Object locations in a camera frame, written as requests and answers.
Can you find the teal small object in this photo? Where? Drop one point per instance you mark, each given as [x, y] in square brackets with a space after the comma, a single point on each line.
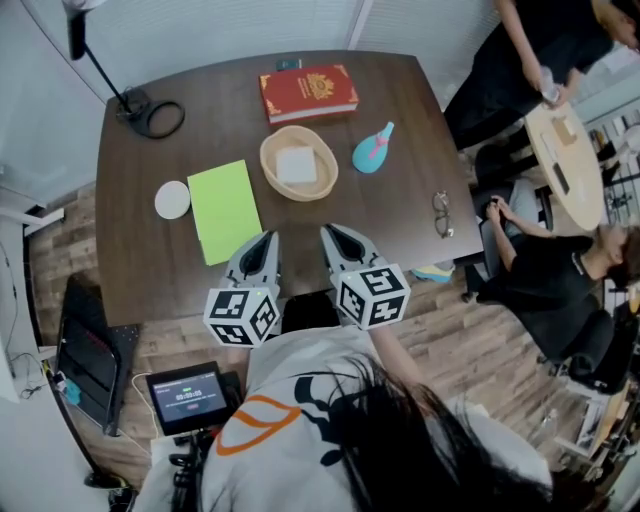
[73, 392]

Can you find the white paper cup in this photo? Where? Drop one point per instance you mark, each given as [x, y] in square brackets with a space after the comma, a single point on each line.
[549, 87]

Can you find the person's white printed shirt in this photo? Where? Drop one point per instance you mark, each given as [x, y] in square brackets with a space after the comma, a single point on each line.
[280, 360]

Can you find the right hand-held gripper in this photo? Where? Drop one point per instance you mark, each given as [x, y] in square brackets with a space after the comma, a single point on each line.
[372, 297]

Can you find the green book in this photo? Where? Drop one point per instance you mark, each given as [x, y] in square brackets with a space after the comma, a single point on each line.
[222, 210]

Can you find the person's right forearm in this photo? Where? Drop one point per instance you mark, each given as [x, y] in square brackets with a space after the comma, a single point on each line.
[395, 355]

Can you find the white square block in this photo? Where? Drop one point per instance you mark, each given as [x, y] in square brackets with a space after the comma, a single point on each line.
[296, 166]

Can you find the dark green booklet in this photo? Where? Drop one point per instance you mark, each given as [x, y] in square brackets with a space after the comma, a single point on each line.
[289, 64]

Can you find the black desk lamp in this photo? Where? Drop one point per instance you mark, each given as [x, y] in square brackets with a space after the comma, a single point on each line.
[80, 30]

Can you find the black touchscreen monitor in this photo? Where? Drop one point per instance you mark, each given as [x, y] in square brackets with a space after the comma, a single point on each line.
[187, 397]

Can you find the beige woven bowl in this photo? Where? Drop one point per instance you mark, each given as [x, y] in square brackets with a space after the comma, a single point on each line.
[272, 175]

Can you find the yellow blue sneaker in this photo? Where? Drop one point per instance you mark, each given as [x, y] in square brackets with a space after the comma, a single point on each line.
[434, 273]

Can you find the person's black trousers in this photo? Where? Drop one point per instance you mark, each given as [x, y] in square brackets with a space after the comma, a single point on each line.
[310, 312]

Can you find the black monitor stand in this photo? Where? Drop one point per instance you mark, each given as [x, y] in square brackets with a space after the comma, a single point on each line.
[192, 465]

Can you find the white round coaster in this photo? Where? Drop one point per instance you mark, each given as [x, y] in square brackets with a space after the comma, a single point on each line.
[172, 200]

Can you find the eyeglasses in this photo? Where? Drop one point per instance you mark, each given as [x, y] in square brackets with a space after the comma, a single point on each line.
[442, 215]

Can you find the black smartphone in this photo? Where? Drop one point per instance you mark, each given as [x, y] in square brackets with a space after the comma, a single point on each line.
[561, 178]

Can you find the brown cardboard box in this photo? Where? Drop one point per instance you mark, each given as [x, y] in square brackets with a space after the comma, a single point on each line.
[563, 131]

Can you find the red book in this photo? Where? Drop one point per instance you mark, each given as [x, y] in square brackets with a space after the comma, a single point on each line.
[305, 92]

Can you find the black case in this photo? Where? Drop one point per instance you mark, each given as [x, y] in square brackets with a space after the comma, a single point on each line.
[90, 350]

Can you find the blue spray bottle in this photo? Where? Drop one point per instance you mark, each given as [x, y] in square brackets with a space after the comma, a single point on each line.
[367, 155]

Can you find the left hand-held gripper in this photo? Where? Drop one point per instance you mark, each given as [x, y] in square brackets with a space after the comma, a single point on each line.
[240, 315]

